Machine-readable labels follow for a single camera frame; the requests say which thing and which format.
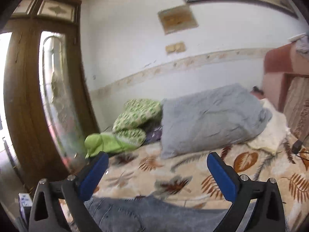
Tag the small white box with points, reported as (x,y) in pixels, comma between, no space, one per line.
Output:
(24,204)

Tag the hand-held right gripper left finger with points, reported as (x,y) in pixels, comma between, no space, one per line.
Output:
(94,174)

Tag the wall plaque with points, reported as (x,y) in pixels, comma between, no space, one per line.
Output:
(177,19)

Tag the lime green cloth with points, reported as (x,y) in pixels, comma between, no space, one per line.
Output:
(103,143)

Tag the wooden headboard cabinet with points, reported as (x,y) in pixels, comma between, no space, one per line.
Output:
(277,60)

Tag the purple cloth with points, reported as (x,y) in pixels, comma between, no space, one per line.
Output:
(154,135)

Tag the wall switch plate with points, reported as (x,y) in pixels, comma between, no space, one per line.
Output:
(175,47)

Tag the striped patterned mattress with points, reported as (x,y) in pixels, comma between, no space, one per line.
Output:
(299,106)

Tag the blue denim pants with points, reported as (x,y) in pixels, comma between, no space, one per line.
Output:
(157,216)

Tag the black power adapter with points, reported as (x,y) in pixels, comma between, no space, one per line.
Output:
(297,147)

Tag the grey cloth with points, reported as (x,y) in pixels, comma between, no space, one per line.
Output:
(303,44)

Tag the grey quilted pillow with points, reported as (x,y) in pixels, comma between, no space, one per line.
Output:
(212,120)

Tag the cream pillow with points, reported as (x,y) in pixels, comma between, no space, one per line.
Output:
(270,133)

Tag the leaf print blanket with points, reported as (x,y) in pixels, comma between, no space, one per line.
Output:
(149,171)

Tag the wooden door with glass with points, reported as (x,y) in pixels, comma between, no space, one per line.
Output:
(24,101)

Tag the green patterned pillow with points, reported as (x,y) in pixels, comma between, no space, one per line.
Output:
(135,116)

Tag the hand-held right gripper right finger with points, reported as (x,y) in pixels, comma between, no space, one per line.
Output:
(221,174)

